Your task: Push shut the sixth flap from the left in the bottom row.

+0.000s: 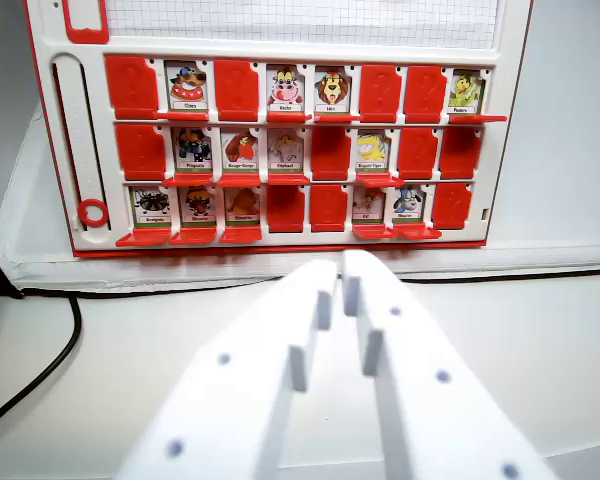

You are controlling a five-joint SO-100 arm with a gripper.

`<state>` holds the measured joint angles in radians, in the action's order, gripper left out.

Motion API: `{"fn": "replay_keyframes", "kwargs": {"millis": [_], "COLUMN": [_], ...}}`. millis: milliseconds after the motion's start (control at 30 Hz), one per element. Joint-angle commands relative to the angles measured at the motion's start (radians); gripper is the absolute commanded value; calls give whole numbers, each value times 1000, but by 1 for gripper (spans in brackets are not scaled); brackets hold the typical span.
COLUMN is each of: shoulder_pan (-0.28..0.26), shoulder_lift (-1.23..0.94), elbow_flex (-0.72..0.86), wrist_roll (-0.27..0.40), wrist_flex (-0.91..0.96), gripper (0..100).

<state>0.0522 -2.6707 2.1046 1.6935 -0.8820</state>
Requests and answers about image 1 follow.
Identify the red and white game board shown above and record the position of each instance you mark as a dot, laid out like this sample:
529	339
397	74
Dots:
300	50

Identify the white table mat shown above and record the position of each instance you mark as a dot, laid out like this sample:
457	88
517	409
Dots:
555	250

